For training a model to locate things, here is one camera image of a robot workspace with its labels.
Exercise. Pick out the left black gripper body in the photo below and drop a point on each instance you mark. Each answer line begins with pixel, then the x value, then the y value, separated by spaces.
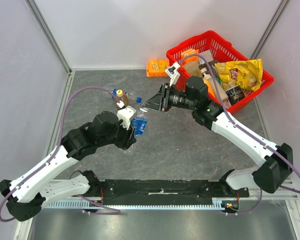
pixel 123 136

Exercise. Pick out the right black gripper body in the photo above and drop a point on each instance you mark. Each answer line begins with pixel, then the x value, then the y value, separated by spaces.
pixel 164 97

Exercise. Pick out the white blue bottle cap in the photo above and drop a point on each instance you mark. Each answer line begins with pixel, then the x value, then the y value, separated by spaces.
pixel 143 109

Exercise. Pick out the blue Pocari Sweat bottle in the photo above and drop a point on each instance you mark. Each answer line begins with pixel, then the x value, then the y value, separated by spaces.
pixel 139 123

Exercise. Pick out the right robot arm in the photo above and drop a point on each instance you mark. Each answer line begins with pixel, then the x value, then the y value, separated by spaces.
pixel 273 162

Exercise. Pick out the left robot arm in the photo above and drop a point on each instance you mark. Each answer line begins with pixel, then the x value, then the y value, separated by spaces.
pixel 27 195

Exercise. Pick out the brown tea bottle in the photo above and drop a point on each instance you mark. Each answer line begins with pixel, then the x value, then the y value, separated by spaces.
pixel 122 99

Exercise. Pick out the beige bottle in basket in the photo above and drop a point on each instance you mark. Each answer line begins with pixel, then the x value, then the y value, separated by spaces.
pixel 217 91

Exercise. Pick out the orange snack box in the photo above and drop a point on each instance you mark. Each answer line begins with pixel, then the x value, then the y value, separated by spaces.
pixel 157 68

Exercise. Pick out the orange box in basket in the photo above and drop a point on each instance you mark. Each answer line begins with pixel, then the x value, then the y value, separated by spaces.
pixel 189 52

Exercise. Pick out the clear plastic packet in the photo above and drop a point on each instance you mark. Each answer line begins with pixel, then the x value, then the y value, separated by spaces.
pixel 207 55

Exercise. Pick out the black snack packet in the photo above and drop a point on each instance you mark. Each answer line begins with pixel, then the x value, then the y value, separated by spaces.
pixel 235 94

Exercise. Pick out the yellow Lays chips bag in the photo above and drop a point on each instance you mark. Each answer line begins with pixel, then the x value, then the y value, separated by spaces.
pixel 247 74

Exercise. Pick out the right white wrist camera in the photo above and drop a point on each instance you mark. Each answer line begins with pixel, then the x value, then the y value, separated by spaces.
pixel 172 72

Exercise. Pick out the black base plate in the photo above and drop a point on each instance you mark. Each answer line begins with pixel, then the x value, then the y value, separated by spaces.
pixel 163 192

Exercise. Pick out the white cable duct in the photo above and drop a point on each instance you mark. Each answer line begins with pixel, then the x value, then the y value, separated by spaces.
pixel 81 204

